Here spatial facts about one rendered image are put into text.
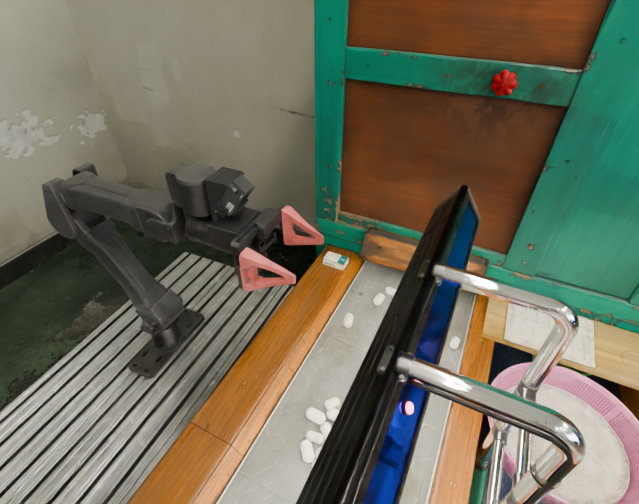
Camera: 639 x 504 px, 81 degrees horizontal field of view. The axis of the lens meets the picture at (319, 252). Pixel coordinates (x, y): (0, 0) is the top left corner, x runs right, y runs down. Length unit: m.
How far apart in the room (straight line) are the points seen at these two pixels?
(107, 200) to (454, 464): 0.73
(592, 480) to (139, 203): 0.88
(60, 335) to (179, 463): 1.52
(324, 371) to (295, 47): 1.39
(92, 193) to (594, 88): 0.86
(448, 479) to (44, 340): 1.88
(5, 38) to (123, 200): 1.86
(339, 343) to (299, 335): 0.09
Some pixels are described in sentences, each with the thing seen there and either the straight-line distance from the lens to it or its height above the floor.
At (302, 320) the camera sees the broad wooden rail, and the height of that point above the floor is 0.76.
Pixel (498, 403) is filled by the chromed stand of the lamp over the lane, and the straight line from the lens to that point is 0.38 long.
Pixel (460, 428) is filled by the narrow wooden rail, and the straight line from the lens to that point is 0.77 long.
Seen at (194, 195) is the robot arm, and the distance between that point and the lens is 0.57.
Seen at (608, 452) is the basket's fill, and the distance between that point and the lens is 0.91.
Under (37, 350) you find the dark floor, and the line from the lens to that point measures 2.18.
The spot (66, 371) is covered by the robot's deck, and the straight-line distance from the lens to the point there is 1.07.
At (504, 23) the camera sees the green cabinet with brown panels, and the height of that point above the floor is 1.33.
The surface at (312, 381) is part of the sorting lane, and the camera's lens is 0.80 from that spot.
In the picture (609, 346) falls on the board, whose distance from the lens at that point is 1.01.
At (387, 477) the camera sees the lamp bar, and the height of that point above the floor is 1.08.
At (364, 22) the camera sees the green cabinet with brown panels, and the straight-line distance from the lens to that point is 0.85.
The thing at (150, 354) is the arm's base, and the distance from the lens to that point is 1.00.
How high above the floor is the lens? 1.42
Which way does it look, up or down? 39 degrees down
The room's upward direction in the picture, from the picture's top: straight up
